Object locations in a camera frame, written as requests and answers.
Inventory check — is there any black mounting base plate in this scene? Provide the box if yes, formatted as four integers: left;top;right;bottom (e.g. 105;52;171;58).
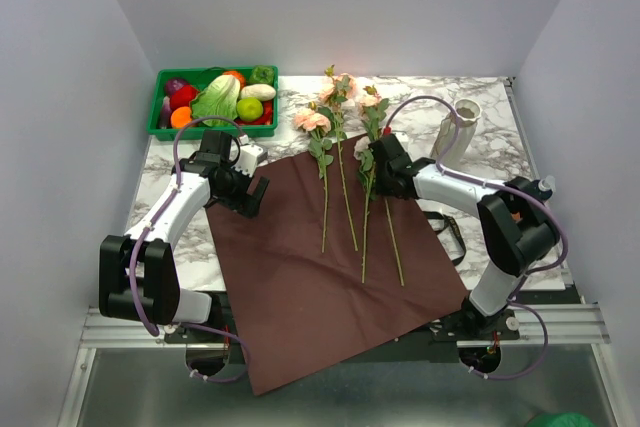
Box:
164;289;584;366

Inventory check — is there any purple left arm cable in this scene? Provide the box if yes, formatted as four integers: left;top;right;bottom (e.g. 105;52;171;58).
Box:
127;115;251;384

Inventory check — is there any orange fruit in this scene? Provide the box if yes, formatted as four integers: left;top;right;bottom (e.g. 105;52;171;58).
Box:
170;106;193;129

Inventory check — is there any orange bottle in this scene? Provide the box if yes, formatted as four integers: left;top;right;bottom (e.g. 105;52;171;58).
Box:
511;176;553;221

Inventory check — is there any red pepper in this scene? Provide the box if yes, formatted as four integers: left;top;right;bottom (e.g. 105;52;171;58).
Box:
237;101;274;126

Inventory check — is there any green cabbage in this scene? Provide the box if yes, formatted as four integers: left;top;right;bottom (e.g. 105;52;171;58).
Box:
190;75;241;127

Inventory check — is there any black ribbon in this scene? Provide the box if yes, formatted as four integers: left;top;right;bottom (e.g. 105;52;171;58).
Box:
423;211;467;266

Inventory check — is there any white ceramic vase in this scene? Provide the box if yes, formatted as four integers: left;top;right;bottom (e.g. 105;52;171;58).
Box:
431;99;482;170

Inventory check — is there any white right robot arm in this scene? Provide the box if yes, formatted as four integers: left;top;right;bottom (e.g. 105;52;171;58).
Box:
370;134;561;339

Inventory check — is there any green object bottom corner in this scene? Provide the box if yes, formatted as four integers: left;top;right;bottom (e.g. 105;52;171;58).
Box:
526;412;595;427

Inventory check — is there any dark red wrapping paper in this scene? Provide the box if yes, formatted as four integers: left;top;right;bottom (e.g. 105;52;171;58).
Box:
207;140;467;395

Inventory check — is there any aluminium rail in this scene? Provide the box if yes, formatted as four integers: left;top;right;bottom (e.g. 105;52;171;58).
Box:
59;303;618;426

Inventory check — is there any green lime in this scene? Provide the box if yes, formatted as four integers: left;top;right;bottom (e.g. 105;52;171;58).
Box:
236;97;264;123

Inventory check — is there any purple eggplant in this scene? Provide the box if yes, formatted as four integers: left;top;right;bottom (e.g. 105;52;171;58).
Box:
158;96;172;129

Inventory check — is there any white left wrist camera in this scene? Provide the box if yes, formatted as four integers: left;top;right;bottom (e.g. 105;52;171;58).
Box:
233;144;268;177

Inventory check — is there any white potato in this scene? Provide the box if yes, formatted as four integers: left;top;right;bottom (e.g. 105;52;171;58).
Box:
239;84;277;102

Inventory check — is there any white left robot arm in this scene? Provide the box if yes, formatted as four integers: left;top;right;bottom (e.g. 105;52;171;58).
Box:
99;130;269;342

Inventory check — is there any green plastic bin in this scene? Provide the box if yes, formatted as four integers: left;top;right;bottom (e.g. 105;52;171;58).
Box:
147;66;279;141

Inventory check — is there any purple onion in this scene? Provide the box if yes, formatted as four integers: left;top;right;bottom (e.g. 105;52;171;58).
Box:
164;77;190;97

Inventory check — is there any orange tomato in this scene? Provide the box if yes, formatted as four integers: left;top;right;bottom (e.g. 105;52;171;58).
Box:
224;70;246;88

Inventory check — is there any green bell pepper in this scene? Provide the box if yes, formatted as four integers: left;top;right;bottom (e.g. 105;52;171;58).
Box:
247;65;276;86

